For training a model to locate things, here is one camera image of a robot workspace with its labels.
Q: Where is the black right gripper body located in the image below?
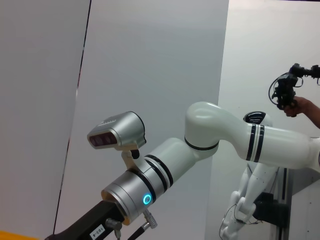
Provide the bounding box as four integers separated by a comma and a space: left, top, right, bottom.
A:
44, 199, 126, 240

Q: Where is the black handheld controller device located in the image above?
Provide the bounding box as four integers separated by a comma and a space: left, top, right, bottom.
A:
268, 63, 320, 111

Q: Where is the person forearm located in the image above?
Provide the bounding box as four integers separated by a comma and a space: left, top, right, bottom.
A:
305, 99, 320, 131

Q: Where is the person hand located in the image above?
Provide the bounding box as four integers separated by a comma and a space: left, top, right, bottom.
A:
284, 96, 310, 118

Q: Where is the yellow plastic bin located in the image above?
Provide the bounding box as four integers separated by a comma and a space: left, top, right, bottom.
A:
0, 230, 48, 240

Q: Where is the white jointed robot torso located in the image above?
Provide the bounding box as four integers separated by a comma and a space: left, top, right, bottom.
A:
219, 163, 279, 240

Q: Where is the black mounting box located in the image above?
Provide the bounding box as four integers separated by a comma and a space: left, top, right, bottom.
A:
254, 191, 289, 224

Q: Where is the white black robot head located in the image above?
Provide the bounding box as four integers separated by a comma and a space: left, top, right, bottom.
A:
242, 110, 274, 131

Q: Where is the right gripper cable with plug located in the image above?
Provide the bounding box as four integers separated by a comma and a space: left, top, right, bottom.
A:
104, 209, 159, 240

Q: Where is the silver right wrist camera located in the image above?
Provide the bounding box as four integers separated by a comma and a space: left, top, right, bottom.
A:
86, 111, 147, 160

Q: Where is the thin black torso cable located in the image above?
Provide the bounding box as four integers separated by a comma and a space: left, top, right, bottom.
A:
218, 202, 263, 238

